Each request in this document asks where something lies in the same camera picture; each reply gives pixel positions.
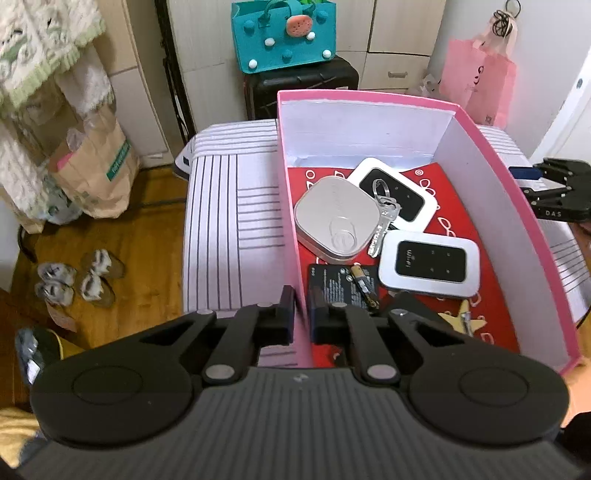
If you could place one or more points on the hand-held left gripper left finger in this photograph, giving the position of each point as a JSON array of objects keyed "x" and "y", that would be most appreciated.
[{"x": 286, "y": 318}]

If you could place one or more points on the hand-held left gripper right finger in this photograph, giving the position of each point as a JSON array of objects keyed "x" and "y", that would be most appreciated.
[{"x": 316, "y": 316}]

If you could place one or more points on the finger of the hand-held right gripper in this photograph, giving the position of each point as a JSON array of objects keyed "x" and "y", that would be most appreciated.
[
  {"x": 524, "y": 172},
  {"x": 545, "y": 193}
]

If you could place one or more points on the gold black cylindrical battery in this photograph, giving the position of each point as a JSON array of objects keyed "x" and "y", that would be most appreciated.
[{"x": 364, "y": 288}]

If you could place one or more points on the white pocket router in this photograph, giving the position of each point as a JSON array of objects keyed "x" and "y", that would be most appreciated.
[
  {"x": 429, "y": 263},
  {"x": 411, "y": 203}
]

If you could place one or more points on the pink cardboard box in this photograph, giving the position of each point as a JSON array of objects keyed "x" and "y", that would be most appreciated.
[{"x": 369, "y": 129}]

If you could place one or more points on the red printed paper lining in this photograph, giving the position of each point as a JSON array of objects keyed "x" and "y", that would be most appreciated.
[{"x": 457, "y": 226}]

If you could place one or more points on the striped white table cover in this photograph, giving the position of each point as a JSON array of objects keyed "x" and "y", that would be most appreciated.
[{"x": 231, "y": 230}]

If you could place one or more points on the pink paper bag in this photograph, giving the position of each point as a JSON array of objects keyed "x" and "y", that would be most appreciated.
[{"x": 480, "y": 78}]

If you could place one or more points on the grey square device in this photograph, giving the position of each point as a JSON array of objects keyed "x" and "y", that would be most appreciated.
[{"x": 323, "y": 212}]

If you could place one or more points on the cream drawer cabinet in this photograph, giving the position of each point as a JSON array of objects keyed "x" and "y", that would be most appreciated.
[{"x": 397, "y": 27}]

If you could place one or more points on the black suitcase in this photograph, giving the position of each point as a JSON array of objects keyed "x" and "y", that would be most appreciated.
[{"x": 300, "y": 87}]

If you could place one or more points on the grey white sneaker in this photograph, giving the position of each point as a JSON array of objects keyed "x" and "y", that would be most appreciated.
[
  {"x": 55, "y": 272},
  {"x": 54, "y": 293}
]

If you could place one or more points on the brown paper bag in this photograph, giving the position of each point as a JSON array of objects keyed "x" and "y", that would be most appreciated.
[{"x": 97, "y": 180}]

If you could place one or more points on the dark plastic bag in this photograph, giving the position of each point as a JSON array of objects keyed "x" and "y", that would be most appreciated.
[{"x": 34, "y": 350}]

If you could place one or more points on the teal felt bag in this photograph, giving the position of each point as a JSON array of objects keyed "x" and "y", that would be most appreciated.
[{"x": 314, "y": 27}]

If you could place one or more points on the beige cabinet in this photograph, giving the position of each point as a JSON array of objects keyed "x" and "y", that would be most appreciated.
[{"x": 143, "y": 92}]

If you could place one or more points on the black stand pole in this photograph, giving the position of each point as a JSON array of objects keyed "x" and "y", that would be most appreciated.
[{"x": 173, "y": 69}]

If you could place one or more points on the yellow cloth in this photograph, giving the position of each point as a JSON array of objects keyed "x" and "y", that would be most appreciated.
[{"x": 16, "y": 438}]

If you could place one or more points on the white fluffy towel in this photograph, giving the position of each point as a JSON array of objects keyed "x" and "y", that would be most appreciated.
[{"x": 90, "y": 83}]

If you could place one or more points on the white green fringed blanket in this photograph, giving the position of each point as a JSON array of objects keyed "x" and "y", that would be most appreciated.
[{"x": 32, "y": 46}]

